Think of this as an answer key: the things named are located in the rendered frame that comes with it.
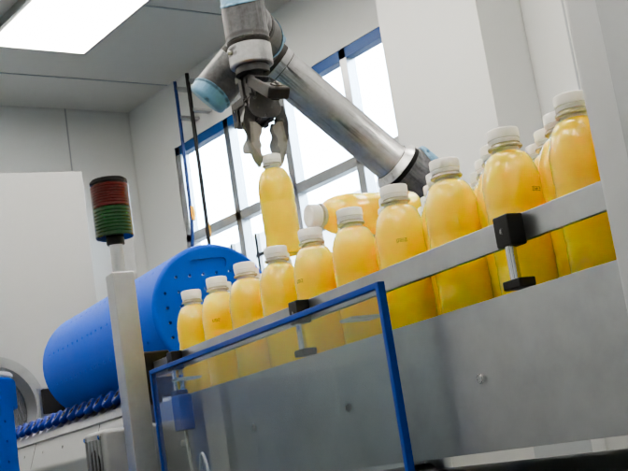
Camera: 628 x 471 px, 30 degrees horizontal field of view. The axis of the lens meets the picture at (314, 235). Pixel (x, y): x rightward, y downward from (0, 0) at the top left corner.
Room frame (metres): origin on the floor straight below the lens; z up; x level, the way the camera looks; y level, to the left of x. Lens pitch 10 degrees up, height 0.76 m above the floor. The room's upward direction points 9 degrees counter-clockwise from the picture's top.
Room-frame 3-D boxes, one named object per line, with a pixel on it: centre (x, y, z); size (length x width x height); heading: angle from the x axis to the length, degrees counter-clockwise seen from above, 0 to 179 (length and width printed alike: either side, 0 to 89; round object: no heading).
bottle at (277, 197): (2.28, 0.06, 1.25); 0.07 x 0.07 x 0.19
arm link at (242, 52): (2.30, 0.08, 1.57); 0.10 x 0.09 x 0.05; 119
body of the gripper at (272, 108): (2.31, 0.08, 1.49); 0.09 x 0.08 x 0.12; 29
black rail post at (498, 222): (1.24, -0.21, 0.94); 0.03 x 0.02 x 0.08; 29
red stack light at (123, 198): (1.90, 0.33, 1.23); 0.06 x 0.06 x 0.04
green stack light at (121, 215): (1.90, 0.33, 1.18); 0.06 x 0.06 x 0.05
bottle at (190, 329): (2.25, 0.25, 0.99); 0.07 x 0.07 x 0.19
